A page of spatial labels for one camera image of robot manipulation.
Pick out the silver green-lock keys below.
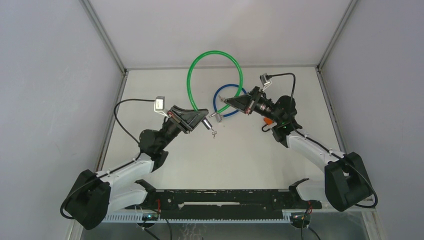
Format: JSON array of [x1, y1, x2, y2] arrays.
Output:
[[211, 128, 218, 139]]

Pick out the green cable lock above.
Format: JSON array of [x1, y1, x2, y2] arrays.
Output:
[[186, 50, 244, 111]]

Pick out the white slotted cable duct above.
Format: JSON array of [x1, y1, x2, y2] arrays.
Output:
[[101, 211, 304, 224]]

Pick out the orange padlock with keys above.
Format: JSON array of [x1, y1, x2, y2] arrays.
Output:
[[261, 117, 274, 133]]

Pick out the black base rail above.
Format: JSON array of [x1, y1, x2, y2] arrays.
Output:
[[129, 189, 322, 220]]

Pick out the blue cable lock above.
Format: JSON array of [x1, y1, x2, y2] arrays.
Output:
[[212, 83, 249, 124]]

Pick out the right black camera cable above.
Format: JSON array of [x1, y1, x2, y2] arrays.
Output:
[[269, 72, 379, 209]]

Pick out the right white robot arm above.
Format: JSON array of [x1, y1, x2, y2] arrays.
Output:
[[224, 86, 375, 212]]

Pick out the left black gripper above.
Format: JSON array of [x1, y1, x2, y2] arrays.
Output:
[[158, 105, 209, 150]]

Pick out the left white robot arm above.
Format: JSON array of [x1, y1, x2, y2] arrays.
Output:
[[59, 105, 209, 230]]

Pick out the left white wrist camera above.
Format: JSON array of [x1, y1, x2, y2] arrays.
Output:
[[153, 96, 169, 118]]

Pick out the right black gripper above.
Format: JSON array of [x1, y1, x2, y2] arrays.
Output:
[[225, 86, 282, 124]]

